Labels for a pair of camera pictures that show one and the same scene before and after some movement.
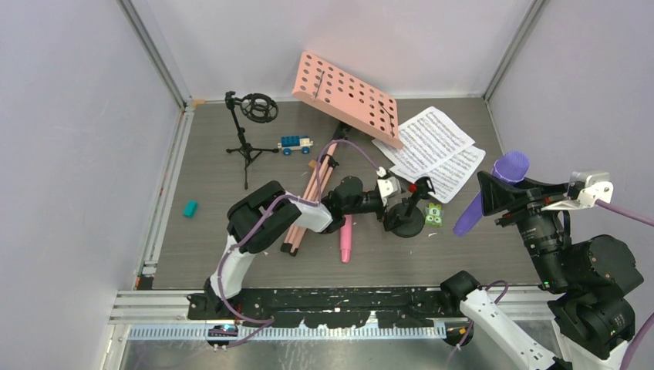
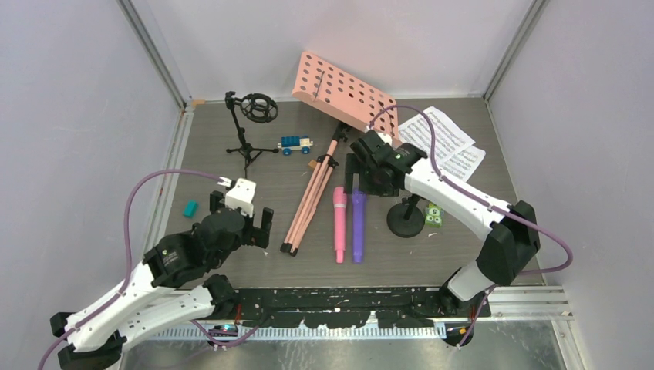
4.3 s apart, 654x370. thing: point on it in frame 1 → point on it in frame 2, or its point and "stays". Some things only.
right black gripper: [524, 196] → [354, 166]
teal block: [190, 209] stays
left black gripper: [393, 221] → [260, 235]
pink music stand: [345, 98] stays
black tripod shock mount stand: [257, 107] stays
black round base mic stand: [407, 219] stays
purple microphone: [512, 166] → [358, 204]
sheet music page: [449, 177] stays
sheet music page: [428, 139] stays
